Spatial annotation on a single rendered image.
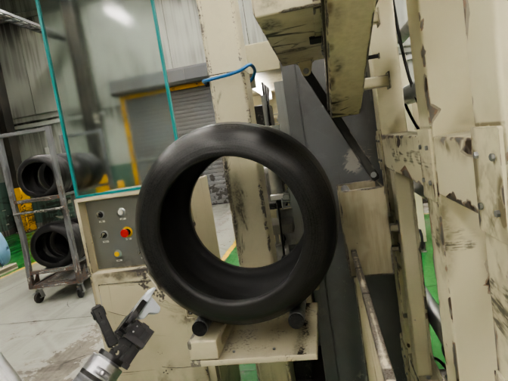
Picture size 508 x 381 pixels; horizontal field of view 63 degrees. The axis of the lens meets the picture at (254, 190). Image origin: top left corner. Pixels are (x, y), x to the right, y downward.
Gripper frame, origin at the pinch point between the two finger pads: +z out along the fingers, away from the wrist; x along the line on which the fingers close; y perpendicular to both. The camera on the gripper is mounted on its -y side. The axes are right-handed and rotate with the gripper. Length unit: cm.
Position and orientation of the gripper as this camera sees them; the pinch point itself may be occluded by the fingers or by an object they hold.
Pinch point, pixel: (150, 289)
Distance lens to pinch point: 123.6
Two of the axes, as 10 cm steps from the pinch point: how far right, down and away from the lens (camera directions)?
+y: 7.7, 6.2, 1.4
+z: 4.9, -7.2, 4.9
